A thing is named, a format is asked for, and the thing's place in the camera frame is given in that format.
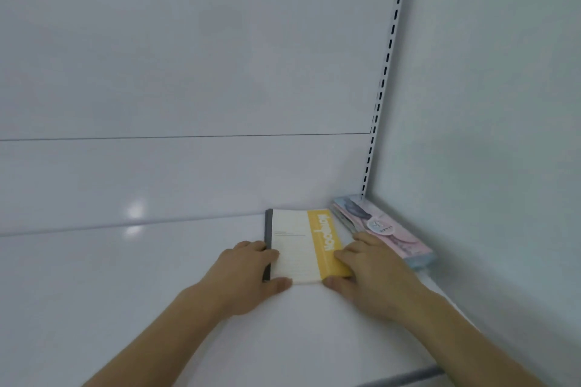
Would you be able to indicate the yellow-striped white notebook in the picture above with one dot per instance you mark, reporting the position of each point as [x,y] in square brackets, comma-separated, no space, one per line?
[295,237]

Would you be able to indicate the pink packets bundle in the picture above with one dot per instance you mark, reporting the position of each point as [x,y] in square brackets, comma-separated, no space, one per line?
[395,232]

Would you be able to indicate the person's left hand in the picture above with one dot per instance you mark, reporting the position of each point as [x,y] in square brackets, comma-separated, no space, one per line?
[240,282]

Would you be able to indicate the person's left forearm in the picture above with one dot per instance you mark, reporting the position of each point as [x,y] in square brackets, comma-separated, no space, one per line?
[168,346]

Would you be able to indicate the white slotted shelf upright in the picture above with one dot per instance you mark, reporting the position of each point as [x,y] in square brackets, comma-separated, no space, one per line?
[383,83]

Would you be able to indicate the person's right hand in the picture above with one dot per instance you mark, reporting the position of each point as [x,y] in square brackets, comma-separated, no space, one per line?
[386,282]

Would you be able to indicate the white shelf back panel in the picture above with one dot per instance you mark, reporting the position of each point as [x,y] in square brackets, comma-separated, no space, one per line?
[181,60]

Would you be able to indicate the person's right forearm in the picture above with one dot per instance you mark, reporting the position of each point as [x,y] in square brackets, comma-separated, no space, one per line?
[472,350]

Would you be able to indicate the white metal shelf board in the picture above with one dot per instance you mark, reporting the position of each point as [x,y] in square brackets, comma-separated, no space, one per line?
[113,300]

